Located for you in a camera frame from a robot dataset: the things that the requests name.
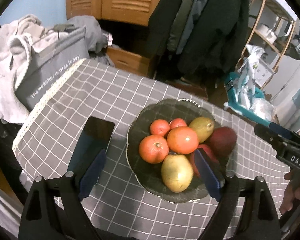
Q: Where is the dark red apple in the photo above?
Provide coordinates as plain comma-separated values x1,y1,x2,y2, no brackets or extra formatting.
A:
207,127,237,158

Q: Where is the large red apple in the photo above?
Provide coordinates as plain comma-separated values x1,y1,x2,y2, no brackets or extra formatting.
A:
188,143,220,178

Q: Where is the large green mango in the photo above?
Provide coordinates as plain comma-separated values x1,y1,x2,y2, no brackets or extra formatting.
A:
161,154,193,193

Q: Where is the large orange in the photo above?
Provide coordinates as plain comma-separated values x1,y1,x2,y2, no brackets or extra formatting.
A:
166,126,199,154

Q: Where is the small tangerine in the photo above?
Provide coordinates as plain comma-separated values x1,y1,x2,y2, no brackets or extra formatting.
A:
169,118,187,129
149,119,170,137

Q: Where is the medium orange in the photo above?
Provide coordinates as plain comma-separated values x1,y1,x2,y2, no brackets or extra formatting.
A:
139,134,170,164

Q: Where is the person's right hand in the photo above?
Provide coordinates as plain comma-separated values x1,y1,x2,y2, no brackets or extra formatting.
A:
279,170,300,215

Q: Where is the clear plastic bag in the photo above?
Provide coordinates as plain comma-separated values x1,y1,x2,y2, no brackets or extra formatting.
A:
249,98,276,122

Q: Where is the grey checked tablecloth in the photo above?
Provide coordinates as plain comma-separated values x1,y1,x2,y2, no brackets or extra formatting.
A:
12,59,289,239

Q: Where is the teal cardboard box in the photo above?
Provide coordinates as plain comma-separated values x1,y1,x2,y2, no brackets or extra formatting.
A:
223,71,272,127

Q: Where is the black smartphone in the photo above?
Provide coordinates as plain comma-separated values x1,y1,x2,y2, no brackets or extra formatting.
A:
68,116,115,184

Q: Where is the white printed plastic bag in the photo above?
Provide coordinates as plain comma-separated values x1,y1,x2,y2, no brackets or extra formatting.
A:
236,44,264,110

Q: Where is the dark green glass plate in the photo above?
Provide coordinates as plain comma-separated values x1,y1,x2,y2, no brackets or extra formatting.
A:
126,99,228,203

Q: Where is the wooden shelf rack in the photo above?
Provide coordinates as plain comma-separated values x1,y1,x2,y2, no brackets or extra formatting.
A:
247,0,300,88

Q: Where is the grey fabric storage bin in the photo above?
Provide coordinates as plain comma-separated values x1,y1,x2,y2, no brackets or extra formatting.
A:
15,27,88,111

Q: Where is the black hanging coat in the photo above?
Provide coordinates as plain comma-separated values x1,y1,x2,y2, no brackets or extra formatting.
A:
146,0,249,86

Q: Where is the white blanket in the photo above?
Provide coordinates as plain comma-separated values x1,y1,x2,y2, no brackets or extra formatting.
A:
0,14,56,125

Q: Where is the grey clothes pile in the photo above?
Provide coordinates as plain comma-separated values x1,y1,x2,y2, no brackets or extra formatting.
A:
53,15,115,67

